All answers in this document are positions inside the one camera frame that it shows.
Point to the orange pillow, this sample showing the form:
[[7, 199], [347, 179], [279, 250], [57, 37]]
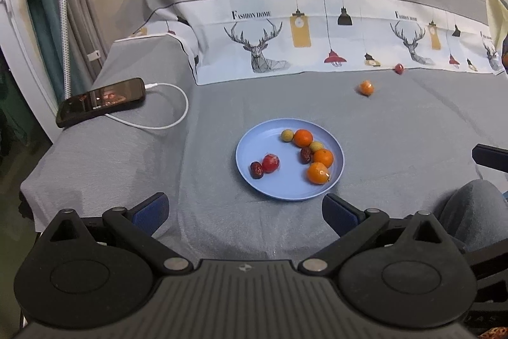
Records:
[[505, 53]]

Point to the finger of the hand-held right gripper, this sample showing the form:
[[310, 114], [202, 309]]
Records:
[[492, 158]]

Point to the person's grey trouser leg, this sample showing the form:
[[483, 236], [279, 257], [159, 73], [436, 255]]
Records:
[[472, 212]]

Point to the blue round plate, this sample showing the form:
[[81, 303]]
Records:
[[278, 184]]

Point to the black ribbed object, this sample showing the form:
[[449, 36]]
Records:
[[490, 283]]

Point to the dark red dried date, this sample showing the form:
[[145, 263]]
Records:
[[305, 155], [256, 170]]

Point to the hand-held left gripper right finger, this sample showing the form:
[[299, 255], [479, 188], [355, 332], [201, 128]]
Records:
[[341, 214]]

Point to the pale yellow cloth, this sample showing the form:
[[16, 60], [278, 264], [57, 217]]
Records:
[[494, 13]]

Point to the teal curtain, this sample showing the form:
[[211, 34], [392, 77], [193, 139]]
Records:
[[39, 25]]

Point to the black smartphone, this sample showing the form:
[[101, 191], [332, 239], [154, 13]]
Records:
[[101, 101]]

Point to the small green round fruit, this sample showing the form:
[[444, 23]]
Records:
[[287, 135], [316, 146]]

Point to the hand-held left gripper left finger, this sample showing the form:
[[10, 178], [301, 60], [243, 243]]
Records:
[[151, 214]]

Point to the red fruit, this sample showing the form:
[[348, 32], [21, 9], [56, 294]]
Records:
[[270, 163], [399, 68]]

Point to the small orange mandarin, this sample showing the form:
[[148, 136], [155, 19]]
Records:
[[303, 137], [323, 158], [318, 173], [366, 87]]

